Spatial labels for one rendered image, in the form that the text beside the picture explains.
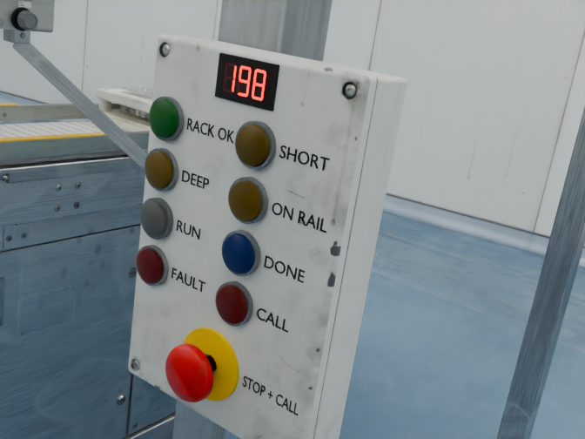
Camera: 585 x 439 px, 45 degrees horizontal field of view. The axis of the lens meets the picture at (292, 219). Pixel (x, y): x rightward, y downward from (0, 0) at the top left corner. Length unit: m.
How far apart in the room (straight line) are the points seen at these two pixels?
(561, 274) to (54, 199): 1.03
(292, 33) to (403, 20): 3.90
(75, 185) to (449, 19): 3.29
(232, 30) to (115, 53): 5.07
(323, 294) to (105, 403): 1.25
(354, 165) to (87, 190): 0.96
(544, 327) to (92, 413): 1.00
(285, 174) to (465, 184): 3.91
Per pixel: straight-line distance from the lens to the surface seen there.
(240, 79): 0.45
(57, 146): 1.26
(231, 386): 0.50
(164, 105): 0.49
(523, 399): 1.71
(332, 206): 0.41
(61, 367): 1.51
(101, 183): 1.34
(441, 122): 4.33
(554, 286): 1.61
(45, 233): 1.35
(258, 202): 0.44
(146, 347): 0.55
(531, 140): 4.22
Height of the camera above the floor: 1.11
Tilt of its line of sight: 16 degrees down
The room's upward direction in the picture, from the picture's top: 9 degrees clockwise
